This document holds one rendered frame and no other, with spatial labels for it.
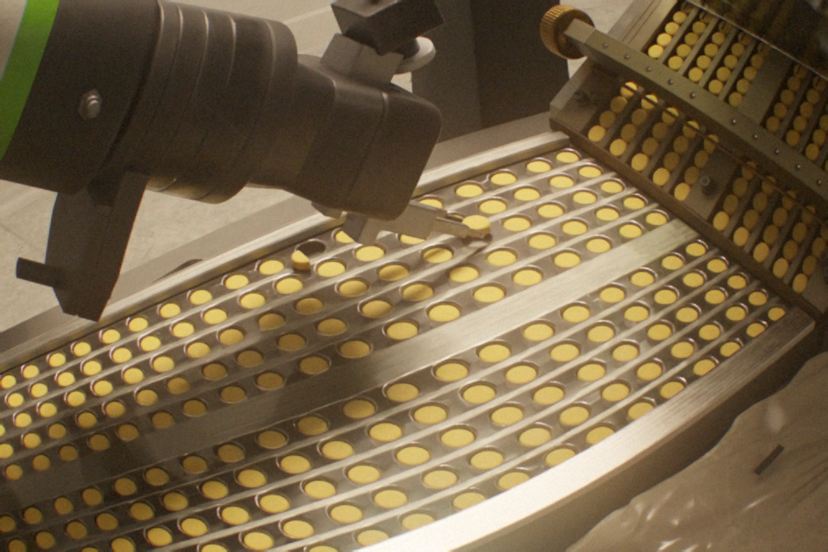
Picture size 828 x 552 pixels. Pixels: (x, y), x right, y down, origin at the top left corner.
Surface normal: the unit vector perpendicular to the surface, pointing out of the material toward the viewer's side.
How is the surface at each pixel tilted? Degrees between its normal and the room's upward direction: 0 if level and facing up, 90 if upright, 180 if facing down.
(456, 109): 90
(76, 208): 58
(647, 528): 32
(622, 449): 0
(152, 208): 0
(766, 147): 38
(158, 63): 68
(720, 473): 4
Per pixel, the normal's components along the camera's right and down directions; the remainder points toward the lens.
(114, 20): 0.67, -0.27
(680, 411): -0.06, -0.85
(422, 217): 0.55, 0.42
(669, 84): -0.56, -0.47
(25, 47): 0.65, 0.11
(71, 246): -0.74, -0.17
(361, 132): 0.26, 0.34
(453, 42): -0.82, 0.34
